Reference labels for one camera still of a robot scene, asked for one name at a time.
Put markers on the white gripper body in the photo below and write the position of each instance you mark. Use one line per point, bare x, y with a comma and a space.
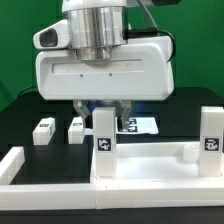
138, 70

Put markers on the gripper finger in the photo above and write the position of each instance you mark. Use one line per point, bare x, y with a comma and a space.
126, 109
82, 110

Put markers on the white desk tabletop tray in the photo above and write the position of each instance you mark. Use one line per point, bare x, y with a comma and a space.
157, 161

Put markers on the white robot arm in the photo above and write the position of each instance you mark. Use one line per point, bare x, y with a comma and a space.
93, 55

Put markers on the fiducial marker base sheet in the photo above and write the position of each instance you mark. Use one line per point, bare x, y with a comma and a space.
140, 125

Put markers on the white U-shaped obstacle fence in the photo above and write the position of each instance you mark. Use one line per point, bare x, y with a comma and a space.
106, 193

